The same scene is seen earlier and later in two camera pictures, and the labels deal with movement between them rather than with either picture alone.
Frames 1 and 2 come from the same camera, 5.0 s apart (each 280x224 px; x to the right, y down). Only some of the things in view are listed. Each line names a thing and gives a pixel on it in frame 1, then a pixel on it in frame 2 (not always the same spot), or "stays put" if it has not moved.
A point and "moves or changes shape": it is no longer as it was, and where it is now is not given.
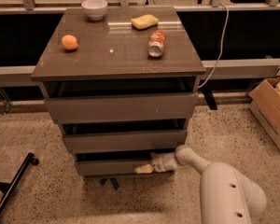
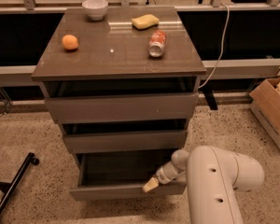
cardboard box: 269,102 stays put
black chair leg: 8,189 stays put
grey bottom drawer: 108,167 moves or changes shape
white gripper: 158,165 -> 162,175
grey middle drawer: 123,140 stays put
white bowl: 94,8 stays put
